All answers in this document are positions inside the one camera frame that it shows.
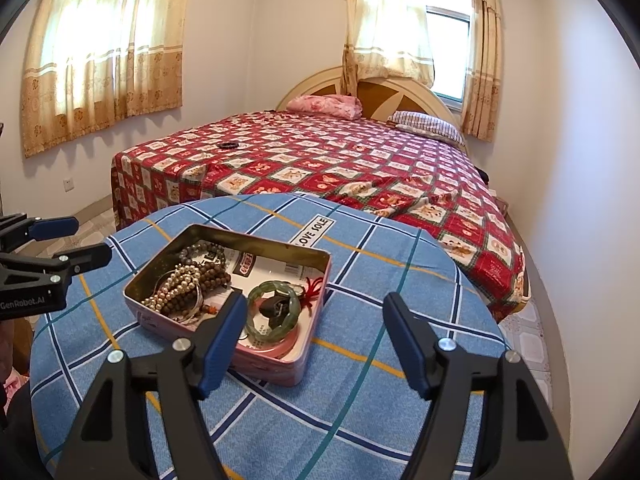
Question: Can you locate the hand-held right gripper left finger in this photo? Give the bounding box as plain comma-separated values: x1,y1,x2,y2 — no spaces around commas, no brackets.
55,291,248,480

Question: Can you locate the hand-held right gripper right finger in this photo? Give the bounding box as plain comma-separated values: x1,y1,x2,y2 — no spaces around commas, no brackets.
382,291,576,480

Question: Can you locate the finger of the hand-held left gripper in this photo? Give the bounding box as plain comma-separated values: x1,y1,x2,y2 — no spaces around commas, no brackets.
0,212,80,253
0,242,113,289

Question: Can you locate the thin silver bangle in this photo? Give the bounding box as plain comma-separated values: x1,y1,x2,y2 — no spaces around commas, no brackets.
172,285,209,324

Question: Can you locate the pink metal tin box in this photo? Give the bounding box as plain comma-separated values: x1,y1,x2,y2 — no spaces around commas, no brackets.
123,224,332,387

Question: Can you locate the pearl necklace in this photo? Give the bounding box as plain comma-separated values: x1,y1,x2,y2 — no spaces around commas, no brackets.
141,265,203,311

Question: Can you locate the green jade bangle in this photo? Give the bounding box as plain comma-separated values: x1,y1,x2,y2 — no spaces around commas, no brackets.
244,280,302,340

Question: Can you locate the grey bead bracelet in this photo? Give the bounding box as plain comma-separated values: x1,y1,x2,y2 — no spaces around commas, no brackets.
177,241,229,268

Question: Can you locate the red string black pendant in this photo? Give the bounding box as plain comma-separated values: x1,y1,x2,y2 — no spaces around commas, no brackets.
257,275,326,318

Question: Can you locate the brown wooden furniture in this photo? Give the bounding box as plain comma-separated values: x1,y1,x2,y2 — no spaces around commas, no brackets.
12,317,37,362

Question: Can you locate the blue plaid tablecloth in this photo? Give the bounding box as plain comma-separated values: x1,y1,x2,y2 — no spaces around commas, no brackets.
29,192,511,480

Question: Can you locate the printed paper liner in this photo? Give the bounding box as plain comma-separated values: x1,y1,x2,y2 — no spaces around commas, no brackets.
220,247,326,356

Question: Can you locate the wide beige floral curtain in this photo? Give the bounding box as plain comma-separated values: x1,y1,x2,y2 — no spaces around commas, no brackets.
20,0,196,159

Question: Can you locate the red patterned bedsheet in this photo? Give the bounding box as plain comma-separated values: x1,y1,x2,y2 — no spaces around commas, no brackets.
110,110,529,324

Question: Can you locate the striped pillow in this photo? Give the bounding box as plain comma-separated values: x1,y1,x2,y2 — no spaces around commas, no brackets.
387,110,466,147

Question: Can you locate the pink floral pillow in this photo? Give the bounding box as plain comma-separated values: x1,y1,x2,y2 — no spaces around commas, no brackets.
286,94,363,120

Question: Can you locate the cream wooden headboard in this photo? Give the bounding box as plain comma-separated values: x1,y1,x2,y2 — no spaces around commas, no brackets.
275,66,468,146

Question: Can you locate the narrow beige floral curtain panel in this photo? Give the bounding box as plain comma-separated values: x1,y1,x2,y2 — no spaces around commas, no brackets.
460,0,504,142

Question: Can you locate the window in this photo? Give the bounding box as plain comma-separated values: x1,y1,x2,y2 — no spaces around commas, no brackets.
422,0,474,111

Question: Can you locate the brown wooden bead bracelet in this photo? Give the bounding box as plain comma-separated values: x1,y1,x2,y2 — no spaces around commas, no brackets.
192,260,234,297

